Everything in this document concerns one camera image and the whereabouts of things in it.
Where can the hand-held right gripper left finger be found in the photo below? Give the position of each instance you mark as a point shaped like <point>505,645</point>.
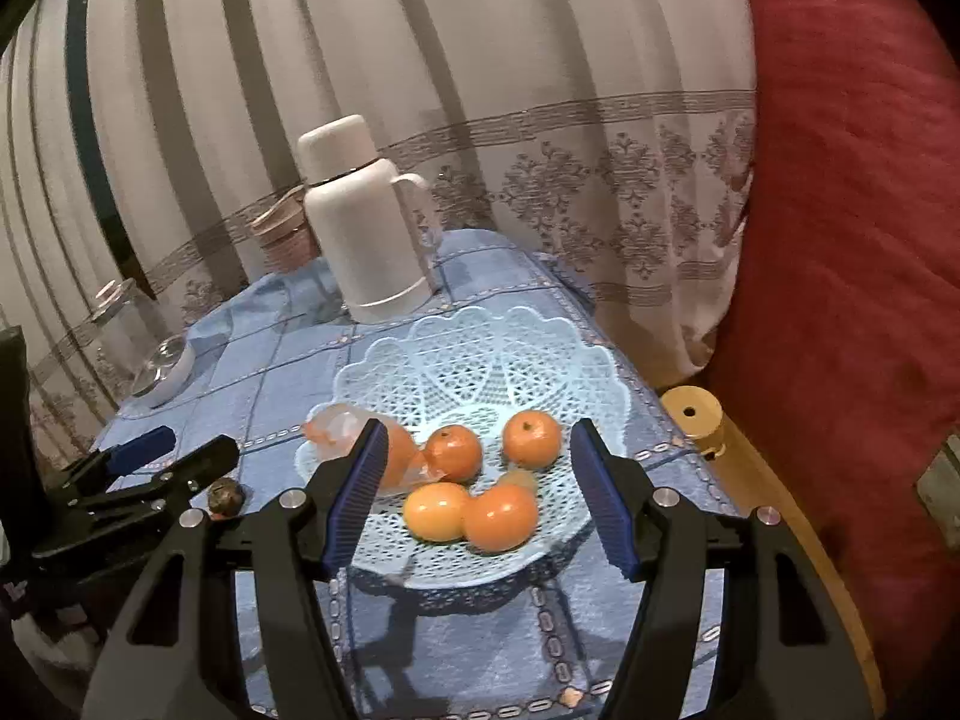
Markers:
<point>356,495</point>

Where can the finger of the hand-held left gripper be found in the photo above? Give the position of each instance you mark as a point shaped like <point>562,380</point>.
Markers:
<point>199,465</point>
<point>142,446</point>

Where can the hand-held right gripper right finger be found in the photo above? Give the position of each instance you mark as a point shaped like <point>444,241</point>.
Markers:
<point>604,495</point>

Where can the small green-brown fruit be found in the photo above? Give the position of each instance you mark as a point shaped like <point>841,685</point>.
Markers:
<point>523,480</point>

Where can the small orange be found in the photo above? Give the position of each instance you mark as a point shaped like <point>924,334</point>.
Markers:
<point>531,439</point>

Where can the light blue lace-pattern plastic bowl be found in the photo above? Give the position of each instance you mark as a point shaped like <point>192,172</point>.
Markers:
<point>480,360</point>

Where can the brown walnut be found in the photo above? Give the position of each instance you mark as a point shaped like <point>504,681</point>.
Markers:
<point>226,499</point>

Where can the small glass dish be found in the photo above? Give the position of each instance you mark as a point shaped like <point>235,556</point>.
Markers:
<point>169,375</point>

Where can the clear glass jar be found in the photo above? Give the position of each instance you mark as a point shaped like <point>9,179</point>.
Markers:
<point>124,330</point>

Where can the blue checked tablecloth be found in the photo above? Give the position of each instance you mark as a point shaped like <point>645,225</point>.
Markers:
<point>487,637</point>

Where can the white thermos jug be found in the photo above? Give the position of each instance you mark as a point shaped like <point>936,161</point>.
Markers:
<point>360,240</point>

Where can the red cushion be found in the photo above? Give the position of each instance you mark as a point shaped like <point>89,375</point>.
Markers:
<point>862,240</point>

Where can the striped patterned beige curtain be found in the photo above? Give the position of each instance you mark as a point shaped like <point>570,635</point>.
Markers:
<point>525,52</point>

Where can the yellow wooden post cap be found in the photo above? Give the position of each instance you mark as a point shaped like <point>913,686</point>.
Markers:
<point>694,420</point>

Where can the wooden furniture frame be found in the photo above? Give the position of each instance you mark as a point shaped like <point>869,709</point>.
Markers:
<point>810,585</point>

